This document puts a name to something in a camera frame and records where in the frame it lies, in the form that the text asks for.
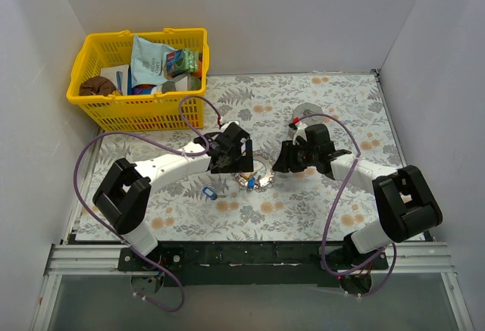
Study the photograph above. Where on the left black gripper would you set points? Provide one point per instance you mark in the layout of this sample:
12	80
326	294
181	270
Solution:
226	155

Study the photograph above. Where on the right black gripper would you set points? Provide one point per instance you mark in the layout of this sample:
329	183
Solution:
298	155

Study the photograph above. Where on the key with blue tag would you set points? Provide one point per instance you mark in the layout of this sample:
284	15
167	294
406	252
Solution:
211	194

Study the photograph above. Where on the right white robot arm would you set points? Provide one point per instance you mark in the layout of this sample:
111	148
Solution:
405	204

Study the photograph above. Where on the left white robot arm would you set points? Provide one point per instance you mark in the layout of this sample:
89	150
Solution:
123	195

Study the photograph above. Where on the floral table mat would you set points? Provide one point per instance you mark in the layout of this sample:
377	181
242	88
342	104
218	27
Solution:
299	206

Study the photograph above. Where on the grey paper roll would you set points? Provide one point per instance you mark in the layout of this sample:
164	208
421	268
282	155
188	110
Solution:
305	109

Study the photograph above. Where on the yellow plastic basket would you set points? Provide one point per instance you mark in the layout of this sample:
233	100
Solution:
133	113

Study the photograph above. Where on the green blue carton box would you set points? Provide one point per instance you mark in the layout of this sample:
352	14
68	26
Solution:
181	61

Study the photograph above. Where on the light blue chips bag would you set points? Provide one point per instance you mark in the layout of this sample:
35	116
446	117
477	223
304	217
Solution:
148	60

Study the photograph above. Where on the white paper box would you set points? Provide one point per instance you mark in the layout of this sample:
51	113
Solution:
120	76

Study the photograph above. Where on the brown round object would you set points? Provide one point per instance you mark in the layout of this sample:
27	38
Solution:
97	86

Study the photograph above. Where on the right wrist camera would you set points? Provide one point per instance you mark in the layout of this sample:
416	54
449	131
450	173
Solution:
297	132

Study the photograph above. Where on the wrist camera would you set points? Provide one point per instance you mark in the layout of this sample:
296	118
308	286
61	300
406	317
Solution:
297	132
225	125

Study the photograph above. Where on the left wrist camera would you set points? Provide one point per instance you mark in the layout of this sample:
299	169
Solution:
225	125

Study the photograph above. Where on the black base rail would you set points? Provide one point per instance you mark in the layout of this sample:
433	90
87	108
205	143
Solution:
244	263

